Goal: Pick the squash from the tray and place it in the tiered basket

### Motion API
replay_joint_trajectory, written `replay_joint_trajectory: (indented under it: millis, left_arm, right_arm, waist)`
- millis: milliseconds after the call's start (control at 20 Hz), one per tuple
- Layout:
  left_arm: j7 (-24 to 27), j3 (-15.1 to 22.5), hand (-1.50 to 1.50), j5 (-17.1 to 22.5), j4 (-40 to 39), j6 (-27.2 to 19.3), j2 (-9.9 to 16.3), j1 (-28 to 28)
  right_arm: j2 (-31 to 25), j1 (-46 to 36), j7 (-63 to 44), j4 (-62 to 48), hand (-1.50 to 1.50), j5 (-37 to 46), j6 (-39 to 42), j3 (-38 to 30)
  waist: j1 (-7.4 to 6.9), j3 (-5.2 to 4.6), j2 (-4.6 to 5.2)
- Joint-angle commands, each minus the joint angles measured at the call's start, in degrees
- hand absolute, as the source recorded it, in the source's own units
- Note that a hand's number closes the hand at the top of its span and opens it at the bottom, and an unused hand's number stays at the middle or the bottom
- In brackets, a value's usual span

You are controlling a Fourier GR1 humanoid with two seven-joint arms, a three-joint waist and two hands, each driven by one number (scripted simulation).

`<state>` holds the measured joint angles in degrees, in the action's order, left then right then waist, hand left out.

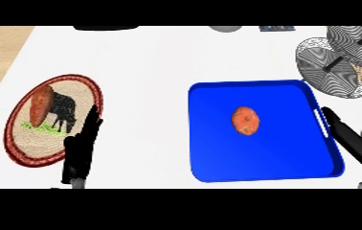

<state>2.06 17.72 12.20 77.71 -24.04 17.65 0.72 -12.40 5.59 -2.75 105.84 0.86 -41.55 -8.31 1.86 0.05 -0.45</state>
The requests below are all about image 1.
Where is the orange squash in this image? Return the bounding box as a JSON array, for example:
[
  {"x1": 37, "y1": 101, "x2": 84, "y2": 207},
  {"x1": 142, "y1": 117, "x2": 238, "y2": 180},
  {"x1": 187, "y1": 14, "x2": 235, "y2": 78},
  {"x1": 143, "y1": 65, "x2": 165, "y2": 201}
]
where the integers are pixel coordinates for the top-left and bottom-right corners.
[{"x1": 230, "y1": 105, "x2": 261, "y2": 137}]

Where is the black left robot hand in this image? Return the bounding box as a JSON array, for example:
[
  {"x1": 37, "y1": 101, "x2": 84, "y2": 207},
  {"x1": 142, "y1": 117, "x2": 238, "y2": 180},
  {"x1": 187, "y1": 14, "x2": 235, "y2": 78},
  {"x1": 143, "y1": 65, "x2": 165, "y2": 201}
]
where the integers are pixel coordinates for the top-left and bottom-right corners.
[{"x1": 60, "y1": 104, "x2": 105, "y2": 186}]

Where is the wire tiered basket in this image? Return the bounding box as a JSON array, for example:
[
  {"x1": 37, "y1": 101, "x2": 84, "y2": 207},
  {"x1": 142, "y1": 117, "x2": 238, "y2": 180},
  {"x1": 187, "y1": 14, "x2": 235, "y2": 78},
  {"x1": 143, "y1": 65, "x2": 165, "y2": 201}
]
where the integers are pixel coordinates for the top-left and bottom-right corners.
[{"x1": 294, "y1": 26, "x2": 362, "y2": 100}]

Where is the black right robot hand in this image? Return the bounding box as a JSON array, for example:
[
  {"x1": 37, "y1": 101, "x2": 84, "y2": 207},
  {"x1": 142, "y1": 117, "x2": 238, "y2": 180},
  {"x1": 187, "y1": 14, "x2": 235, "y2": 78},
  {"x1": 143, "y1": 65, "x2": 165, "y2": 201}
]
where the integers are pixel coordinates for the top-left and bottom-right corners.
[{"x1": 319, "y1": 106, "x2": 362, "y2": 165}]

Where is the brown sweet potato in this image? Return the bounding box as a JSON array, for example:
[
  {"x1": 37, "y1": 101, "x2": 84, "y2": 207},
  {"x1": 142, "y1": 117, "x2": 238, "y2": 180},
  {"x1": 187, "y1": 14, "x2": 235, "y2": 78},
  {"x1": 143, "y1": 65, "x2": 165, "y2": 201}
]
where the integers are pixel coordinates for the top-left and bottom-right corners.
[{"x1": 28, "y1": 84, "x2": 54, "y2": 128}]

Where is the dark blue patterned object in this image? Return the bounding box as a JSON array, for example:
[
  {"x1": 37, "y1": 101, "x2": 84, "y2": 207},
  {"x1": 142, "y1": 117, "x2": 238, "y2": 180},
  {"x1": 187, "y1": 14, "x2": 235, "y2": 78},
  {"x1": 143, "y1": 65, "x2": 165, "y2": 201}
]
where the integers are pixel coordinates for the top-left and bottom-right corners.
[{"x1": 257, "y1": 25, "x2": 297, "y2": 33}]

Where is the blue plastic tray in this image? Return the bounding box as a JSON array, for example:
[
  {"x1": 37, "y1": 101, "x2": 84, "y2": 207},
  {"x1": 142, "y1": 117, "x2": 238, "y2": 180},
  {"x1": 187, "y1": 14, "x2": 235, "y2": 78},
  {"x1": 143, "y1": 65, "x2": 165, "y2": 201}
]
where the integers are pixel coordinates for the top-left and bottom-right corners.
[{"x1": 186, "y1": 79, "x2": 345, "y2": 183}]

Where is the round woven placemat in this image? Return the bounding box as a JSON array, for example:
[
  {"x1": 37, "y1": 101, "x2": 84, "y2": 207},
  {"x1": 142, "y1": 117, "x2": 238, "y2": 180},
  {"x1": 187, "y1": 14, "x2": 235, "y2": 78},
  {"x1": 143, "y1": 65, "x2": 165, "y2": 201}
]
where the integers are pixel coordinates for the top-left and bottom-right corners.
[{"x1": 3, "y1": 74, "x2": 105, "y2": 169}]

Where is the black flat object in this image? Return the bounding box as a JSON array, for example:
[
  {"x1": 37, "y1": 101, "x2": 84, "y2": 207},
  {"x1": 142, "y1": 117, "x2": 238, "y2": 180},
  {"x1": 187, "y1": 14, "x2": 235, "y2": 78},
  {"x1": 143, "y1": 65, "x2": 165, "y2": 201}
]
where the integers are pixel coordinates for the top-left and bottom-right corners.
[{"x1": 72, "y1": 25, "x2": 140, "y2": 32}]

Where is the grey round object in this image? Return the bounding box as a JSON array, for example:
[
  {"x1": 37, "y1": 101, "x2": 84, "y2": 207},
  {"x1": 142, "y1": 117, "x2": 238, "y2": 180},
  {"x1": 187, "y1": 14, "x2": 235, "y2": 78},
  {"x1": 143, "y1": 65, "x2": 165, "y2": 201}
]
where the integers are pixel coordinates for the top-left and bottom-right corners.
[{"x1": 208, "y1": 25, "x2": 243, "y2": 34}]

